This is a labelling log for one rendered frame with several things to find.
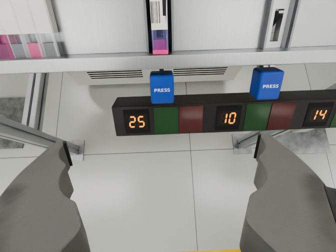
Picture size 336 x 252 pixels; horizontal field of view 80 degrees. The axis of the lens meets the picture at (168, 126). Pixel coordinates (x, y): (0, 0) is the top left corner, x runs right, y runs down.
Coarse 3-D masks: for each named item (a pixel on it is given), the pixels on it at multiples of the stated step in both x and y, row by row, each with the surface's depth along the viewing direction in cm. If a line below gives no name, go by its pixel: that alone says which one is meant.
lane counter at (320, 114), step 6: (318, 102) 24; (324, 102) 24; (330, 102) 24; (312, 108) 24; (318, 108) 24; (324, 108) 24; (330, 108) 24; (306, 114) 25; (312, 114) 25; (318, 114) 25; (324, 114) 25; (306, 120) 25; (312, 120) 25; (318, 120) 25; (324, 120) 25
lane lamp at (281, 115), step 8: (272, 104) 24; (280, 104) 24; (288, 104) 24; (272, 112) 24; (280, 112) 24; (288, 112) 24; (272, 120) 25; (280, 120) 25; (288, 120) 25; (272, 128) 25; (280, 128) 25; (288, 128) 25
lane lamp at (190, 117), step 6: (180, 108) 24; (186, 108) 24; (192, 108) 24; (198, 108) 24; (180, 114) 24; (186, 114) 24; (192, 114) 24; (198, 114) 24; (180, 120) 24; (186, 120) 24; (192, 120) 24; (198, 120) 24; (180, 126) 25; (186, 126) 25; (192, 126) 25; (198, 126) 25; (180, 132) 25; (186, 132) 25
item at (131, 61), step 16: (256, 48) 20; (272, 48) 19; (288, 48) 19; (304, 48) 19; (320, 48) 19; (0, 64) 18; (16, 64) 18; (32, 64) 18; (48, 64) 18; (64, 64) 18; (80, 64) 18; (96, 64) 18; (112, 64) 18; (128, 64) 18; (144, 64) 18; (160, 64) 18; (176, 64) 18; (192, 64) 18; (208, 64) 18; (224, 64) 18; (240, 64) 18; (256, 64) 18; (272, 64) 19
